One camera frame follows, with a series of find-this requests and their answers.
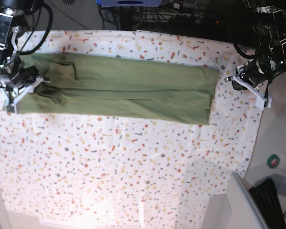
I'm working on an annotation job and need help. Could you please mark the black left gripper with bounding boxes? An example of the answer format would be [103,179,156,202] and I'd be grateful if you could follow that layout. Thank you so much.
[232,57,276,91]

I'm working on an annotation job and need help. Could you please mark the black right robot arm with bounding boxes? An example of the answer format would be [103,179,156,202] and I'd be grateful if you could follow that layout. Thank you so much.
[0,0,53,95]

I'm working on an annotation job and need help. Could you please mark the blue box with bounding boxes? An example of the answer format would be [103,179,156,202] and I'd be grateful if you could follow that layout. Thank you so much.
[96,0,170,7]

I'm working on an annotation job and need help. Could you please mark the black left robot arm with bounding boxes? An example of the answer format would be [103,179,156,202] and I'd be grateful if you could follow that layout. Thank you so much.
[228,0,286,90]

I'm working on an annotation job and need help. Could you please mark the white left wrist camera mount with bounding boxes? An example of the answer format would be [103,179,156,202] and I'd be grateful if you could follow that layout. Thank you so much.
[224,75,272,110]

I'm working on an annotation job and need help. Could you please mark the black keyboard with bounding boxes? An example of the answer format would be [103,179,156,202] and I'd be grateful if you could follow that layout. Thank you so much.
[249,178,286,229]

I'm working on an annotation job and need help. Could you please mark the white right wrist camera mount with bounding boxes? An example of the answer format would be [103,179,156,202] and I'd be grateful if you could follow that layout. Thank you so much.
[2,76,50,114]

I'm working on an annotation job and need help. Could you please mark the grey monitor edge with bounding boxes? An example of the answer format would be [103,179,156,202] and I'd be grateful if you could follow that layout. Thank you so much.
[226,172,268,229]

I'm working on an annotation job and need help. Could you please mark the green tape roll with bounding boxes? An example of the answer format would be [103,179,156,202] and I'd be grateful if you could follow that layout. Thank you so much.
[267,155,280,169]

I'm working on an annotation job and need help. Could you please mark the green t-shirt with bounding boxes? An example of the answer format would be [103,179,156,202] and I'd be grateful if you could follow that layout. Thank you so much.
[21,53,220,125]

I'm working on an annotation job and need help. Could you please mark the terrazzo pattern tablecloth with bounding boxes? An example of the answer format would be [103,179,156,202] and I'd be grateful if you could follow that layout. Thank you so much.
[0,31,262,229]

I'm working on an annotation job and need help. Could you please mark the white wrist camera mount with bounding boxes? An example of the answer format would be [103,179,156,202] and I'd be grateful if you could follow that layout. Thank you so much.
[224,75,272,110]
[2,76,50,114]

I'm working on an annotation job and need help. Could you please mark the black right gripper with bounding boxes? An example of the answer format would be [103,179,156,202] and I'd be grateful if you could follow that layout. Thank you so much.
[4,65,39,95]

